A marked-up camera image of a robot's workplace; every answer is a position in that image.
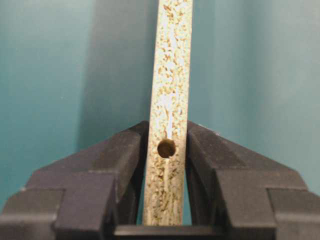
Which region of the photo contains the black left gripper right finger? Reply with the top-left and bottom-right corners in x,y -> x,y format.
186,122 -> 320,240

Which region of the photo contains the white particle board plank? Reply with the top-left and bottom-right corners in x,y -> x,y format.
142,0 -> 193,226

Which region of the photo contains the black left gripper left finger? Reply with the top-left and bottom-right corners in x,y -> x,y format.
0,121 -> 149,240

